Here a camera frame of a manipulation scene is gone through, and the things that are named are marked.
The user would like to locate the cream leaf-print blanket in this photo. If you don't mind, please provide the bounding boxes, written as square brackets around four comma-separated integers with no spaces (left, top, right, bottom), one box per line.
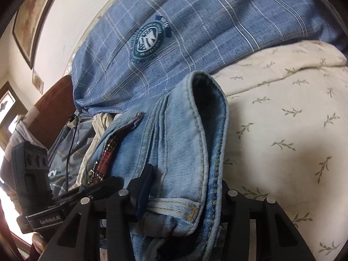
[209,40,348,261]

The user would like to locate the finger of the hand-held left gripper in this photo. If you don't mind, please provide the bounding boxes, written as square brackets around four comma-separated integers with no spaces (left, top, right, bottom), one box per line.
[52,176,123,202]

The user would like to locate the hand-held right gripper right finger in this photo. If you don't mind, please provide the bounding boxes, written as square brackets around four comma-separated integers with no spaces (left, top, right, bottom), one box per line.
[219,181,317,261]

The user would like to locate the light blue denim pants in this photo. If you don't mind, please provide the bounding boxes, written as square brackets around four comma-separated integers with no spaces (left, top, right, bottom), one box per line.
[82,71,229,261]

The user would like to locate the framed wall picture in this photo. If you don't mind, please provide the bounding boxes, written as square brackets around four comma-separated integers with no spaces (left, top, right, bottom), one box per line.
[12,0,68,70]

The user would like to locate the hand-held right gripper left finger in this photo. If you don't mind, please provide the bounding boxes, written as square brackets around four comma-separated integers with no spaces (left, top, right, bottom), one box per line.
[41,164,154,261]

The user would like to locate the thin black cable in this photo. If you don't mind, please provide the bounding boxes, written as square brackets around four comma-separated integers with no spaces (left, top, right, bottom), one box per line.
[66,114,79,192]

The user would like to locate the wooden framed window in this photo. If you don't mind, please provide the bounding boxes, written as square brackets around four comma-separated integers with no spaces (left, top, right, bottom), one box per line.
[0,82,28,147]

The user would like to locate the brown headboard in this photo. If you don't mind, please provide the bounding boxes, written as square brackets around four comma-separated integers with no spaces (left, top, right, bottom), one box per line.
[28,75,79,151]

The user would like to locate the grey-blue sheet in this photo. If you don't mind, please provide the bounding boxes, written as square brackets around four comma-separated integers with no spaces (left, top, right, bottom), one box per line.
[47,109,109,193]

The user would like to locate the small wall card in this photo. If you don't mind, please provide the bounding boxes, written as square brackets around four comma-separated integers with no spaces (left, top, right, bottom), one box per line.
[32,69,45,94]

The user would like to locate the blue plaid quilt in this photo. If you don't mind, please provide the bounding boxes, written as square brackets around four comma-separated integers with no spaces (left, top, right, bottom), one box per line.
[71,0,348,115]

